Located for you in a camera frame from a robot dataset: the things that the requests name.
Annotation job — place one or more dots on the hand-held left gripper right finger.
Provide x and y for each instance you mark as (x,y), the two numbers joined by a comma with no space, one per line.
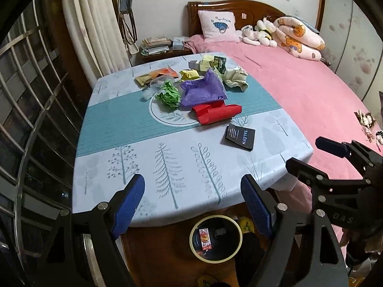
(255,207)

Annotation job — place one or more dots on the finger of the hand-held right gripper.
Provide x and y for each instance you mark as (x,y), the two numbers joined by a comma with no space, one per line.
(330,146)
(302,169)

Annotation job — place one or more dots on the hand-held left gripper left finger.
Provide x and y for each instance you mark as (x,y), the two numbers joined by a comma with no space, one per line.
(128,207)

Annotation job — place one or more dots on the round black trash bin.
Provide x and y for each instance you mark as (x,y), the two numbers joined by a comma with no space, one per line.
(230,251)

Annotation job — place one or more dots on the black printed card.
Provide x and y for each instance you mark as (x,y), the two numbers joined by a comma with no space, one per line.
(241,137)

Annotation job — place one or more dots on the cream paper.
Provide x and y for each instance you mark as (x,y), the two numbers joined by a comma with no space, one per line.
(236,77)

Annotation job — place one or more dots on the clear plastic bottle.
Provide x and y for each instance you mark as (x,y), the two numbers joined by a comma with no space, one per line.
(149,93)

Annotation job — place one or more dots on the green paper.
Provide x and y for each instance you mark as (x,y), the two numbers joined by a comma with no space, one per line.
(169,95)

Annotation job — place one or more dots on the purple plastic bag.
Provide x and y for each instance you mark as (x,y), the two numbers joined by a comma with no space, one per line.
(203,91)

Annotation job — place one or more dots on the yellow slipper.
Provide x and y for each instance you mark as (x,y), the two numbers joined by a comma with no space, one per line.
(206,281)
(246,224)

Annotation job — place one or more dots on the small plush doll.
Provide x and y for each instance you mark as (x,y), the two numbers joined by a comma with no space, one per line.
(365,119)
(379,139)

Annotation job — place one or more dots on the red snack packet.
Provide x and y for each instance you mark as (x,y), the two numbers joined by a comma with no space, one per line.
(206,239)

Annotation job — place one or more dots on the pink bed sheet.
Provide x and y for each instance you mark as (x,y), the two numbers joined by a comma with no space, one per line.
(299,95)

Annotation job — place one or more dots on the table with patterned cloth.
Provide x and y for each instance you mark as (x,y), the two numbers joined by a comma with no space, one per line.
(134,119)

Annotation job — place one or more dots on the white flower-print wardrobe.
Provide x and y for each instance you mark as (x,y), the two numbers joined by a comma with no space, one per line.
(353,36)

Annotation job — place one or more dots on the folded cartoon-print quilt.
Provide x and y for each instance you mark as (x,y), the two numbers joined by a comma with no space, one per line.
(299,37)

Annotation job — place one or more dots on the metal window grille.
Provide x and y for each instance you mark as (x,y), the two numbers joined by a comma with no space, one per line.
(36,125)

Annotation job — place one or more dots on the orange snack packet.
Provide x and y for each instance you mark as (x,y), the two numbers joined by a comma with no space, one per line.
(149,77)

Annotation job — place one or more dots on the white and yellow plush toy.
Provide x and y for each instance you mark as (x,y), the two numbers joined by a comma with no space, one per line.
(266,31)

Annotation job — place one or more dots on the white plush rabbit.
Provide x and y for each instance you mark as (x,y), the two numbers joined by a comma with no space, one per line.
(250,36)

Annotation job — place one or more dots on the crumpled yellow paper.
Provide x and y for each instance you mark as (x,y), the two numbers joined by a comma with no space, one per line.
(189,74)

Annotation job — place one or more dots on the small white open box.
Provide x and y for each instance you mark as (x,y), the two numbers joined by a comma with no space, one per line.
(194,65)

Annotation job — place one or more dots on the wooden nightstand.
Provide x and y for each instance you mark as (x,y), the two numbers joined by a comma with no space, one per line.
(161,58)

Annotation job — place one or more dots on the wooden headboard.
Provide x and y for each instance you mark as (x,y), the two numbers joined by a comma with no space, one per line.
(254,7)

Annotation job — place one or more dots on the white tote bag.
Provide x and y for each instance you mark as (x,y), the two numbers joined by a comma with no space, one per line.
(132,46)

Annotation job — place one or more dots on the stack of books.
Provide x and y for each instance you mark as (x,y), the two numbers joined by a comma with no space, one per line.
(155,46)

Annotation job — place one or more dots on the pink printed pillow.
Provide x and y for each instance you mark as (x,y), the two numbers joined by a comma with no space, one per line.
(218,27)

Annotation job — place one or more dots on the pale blue tissue box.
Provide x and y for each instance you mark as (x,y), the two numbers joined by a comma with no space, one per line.
(180,43)

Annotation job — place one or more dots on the wooden coat rack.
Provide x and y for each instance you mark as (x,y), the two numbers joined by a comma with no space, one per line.
(131,27)

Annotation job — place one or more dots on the cream curtain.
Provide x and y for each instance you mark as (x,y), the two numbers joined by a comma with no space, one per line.
(89,21)

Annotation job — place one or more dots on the grey hanging bag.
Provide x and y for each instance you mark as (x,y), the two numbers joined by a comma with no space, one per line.
(125,1)

